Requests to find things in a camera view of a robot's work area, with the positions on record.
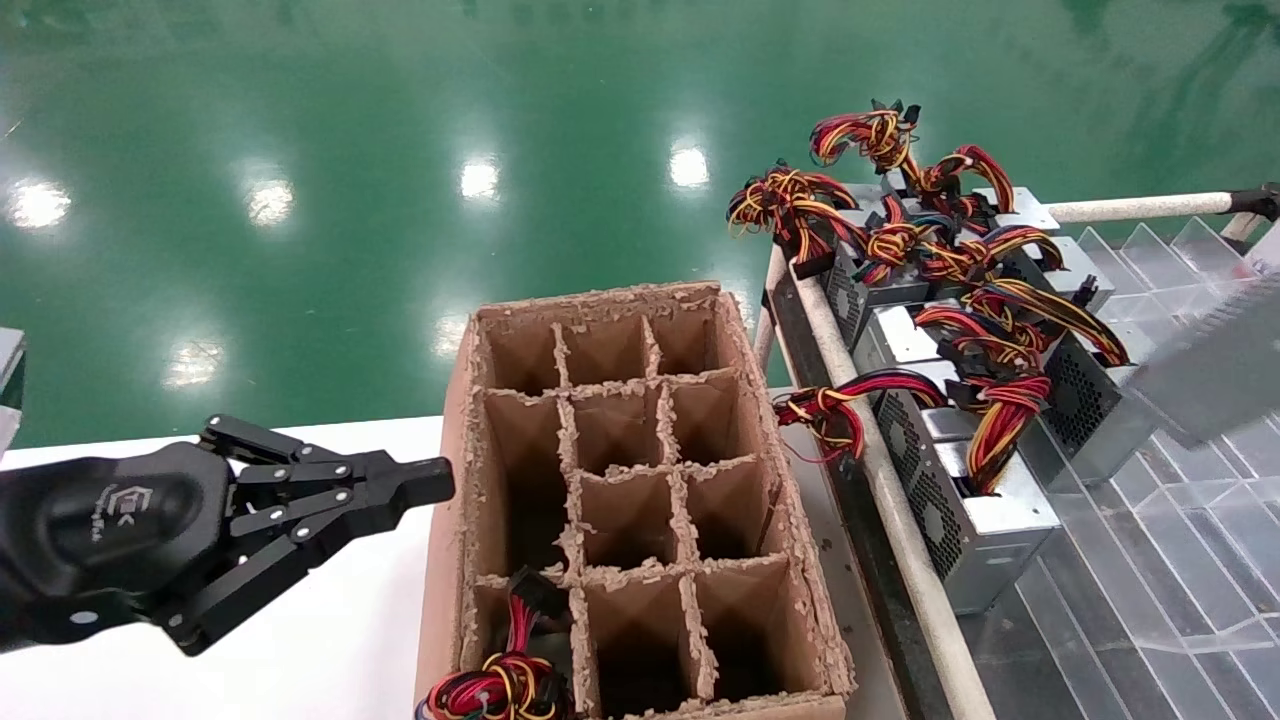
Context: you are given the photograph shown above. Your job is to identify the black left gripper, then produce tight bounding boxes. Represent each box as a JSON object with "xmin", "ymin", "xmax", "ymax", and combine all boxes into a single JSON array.
[{"xmin": 0, "ymin": 415, "xmax": 456, "ymax": 658}]

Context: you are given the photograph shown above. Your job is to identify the brown cardboard box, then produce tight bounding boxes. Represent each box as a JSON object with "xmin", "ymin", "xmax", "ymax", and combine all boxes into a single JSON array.
[{"xmin": 413, "ymin": 280, "xmax": 856, "ymax": 720}]

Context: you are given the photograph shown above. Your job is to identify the cardboard cell divider insert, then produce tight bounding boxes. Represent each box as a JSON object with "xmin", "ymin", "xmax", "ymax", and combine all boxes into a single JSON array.
[{"xmin": 475, "ymin": 315, "xmax": 791, "ymax": 716}]

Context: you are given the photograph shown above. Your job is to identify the white pipe leg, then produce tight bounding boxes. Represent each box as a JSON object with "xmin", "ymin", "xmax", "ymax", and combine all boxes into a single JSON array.
[{"xmin": 752, "ymin": 245, "xmax": 791, "ymax": 373}]

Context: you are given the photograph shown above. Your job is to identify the dark grey rack shelf board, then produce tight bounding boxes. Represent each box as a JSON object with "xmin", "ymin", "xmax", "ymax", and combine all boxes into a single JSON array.
[{"xmin": 768, "ymin": 262, "xmax": 956, "ymax": 720}]

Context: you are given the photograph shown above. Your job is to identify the clear acrylic divider tray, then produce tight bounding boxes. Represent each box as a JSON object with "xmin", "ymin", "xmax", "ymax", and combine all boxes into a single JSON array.
[{"xmin": 1000, "ymin": 215, "xmax": 1280, "ymax": 720}]

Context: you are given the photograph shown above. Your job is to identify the black pipe joint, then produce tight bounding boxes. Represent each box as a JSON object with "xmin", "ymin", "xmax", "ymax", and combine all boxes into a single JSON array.
[{"xmin": 1228, "ymin": 182, "xmax": 1280, "ymax": 223}]

